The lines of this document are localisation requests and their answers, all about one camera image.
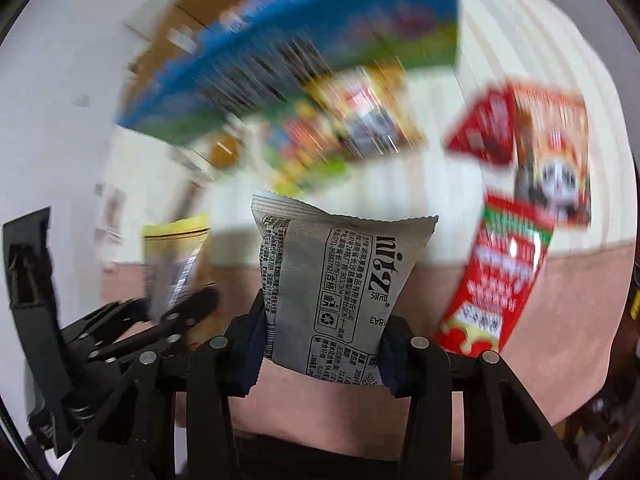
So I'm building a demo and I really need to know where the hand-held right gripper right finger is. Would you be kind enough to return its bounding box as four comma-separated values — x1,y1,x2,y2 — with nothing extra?
377,315,581,480

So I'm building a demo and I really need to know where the long red snack packet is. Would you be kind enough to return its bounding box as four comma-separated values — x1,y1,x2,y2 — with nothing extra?
432,194,557,359

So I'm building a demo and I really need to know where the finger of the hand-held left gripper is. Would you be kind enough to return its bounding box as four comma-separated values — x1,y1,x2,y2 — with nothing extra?
60,299,152,350
100,287,207,362

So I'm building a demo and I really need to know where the yellow and silver snack packet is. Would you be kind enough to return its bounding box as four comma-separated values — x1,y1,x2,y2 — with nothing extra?
141,212,212,322

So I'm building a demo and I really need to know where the dark red snack packet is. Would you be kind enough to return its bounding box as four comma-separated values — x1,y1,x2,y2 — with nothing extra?
444,85,521,167

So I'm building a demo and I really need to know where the striped bed sheet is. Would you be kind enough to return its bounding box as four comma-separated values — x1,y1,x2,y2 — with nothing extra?
100,0,640,438

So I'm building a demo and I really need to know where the orange panda print packet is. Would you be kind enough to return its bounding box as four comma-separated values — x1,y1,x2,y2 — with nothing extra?
514,84,595,232

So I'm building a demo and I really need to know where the yellow and red snack packet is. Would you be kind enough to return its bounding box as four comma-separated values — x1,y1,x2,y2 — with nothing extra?
302,59,427,162

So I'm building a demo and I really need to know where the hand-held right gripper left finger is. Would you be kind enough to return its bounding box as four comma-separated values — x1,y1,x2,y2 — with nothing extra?
57,290,274,480

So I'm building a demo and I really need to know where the green snack packet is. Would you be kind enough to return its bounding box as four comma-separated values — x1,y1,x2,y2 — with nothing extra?
257,147,353,202

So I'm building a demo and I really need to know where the blue and green carton box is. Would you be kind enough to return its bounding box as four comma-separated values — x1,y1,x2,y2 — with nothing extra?
114,0,461,145

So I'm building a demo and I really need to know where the brown cardboard box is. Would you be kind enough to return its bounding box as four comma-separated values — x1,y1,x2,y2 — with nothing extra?
124,0,321,88

